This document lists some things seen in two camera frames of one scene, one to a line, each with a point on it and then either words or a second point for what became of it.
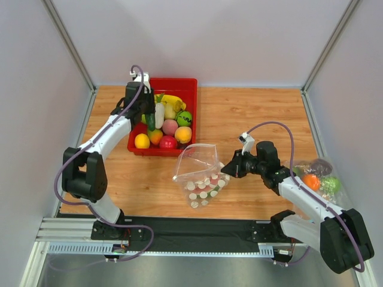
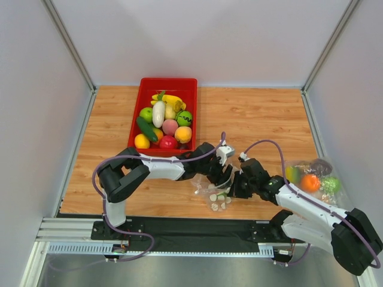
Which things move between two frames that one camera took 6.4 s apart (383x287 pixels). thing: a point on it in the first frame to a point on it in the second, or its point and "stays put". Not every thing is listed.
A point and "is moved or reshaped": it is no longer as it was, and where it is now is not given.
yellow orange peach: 183,134 stays put
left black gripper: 146,107 to 218,168
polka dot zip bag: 198,174 is moved or reshaped
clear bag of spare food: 319,176 stays put
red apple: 168,142 stays put
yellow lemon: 142,141 stays put
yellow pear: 170,112 stays put
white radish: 160,112 stays put
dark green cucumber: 151,118 to 147,128
